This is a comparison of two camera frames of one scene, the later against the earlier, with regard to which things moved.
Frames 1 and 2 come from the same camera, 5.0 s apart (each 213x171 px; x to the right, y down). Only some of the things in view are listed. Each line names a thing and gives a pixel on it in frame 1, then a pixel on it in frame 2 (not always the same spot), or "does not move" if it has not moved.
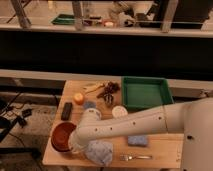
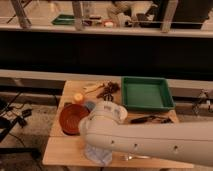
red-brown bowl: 60,135 to 70,117
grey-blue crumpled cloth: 100,152 does not move
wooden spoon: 93,88 does not move
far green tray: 64,19 does not move
